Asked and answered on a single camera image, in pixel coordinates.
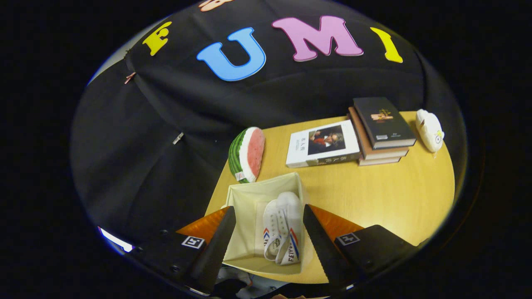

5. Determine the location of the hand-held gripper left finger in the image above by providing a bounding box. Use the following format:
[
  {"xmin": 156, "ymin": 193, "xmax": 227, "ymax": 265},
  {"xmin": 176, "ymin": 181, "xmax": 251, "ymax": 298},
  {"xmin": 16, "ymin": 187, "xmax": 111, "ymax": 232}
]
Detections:
[{"xmin": 125, "ymin": 206, "xmax": 236, "ymax": 293}]

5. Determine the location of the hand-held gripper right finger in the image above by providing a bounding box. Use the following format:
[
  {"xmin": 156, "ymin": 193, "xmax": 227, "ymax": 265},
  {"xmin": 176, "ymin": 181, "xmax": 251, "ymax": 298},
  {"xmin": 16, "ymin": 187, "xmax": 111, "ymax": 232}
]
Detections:
[{"xmin": 303, "ymin": 204, "xmax": 418, "ymax": 291}]

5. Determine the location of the white canvas shoe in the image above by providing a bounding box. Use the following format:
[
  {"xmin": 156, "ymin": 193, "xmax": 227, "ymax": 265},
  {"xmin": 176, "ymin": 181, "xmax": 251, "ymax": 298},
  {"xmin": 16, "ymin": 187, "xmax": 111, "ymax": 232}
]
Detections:
[
  {"xmin": 263, "ymin": 199, "xmax": 291, "ymax": 262},
  {"xmin": 276, "ymin": 192, "xmax": 305, "ymax": 266}
]

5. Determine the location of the beige fabric storage box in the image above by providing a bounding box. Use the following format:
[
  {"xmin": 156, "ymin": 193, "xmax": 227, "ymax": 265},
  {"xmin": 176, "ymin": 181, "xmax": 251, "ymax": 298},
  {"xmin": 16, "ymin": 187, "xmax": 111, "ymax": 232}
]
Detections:
[{"xmin": 223, "ymin": 172, "xmax": 310, "ymax": 275}]

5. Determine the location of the person's clothing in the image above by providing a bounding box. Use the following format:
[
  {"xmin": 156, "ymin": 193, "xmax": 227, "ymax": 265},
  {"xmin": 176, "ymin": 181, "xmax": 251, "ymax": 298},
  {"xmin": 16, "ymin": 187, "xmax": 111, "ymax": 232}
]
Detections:
[{"xmin": 216, "ymin": 266, "xmax": 329, "ymax": 299}]

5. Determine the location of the computer monitor screen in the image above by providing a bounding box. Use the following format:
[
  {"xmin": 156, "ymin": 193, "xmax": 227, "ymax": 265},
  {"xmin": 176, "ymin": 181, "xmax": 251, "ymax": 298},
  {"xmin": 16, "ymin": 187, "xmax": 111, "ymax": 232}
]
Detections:
[{"xmin": 98, "ymin": 226, "xmax": 134, "ymax": 253}]

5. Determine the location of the watermelon slice plush toy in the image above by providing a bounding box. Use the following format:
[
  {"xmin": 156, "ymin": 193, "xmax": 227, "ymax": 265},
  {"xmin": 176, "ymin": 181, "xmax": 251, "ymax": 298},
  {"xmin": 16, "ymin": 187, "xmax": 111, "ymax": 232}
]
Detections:
[{"xmin": 228, "ymin": 127, "xmax": 266, "ymax": 184}]

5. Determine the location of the white portrait cover book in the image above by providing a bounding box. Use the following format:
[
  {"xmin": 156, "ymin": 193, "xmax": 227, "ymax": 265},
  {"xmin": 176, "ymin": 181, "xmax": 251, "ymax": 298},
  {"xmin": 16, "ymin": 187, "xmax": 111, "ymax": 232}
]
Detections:
[{"xmin": 286, "ymin": 120, "xmax": 361, "ymax": 168}]

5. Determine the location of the black cover book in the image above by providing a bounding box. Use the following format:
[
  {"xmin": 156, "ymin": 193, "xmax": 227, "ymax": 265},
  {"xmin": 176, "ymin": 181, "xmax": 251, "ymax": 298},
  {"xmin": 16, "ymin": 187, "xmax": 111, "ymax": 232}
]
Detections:
[{"xmin": 353, "ymin": 97, "xmax": 417, "ymax": 150}]

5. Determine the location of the black backdrop cloth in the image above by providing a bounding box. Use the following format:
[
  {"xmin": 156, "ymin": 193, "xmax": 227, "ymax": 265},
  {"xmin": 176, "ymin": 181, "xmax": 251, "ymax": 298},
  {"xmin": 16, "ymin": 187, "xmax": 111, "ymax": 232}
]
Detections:
[{"xmin": 71, "ymin": 0, "xmax": 468, "ymax": 250}]

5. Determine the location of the white plush pouch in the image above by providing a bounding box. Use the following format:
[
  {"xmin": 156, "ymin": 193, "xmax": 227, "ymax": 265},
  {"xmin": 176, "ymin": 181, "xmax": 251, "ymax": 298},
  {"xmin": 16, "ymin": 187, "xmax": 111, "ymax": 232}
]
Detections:
[{"xmin": 416, "ymin": 109, "xmax": 445, "ymax": 153}]

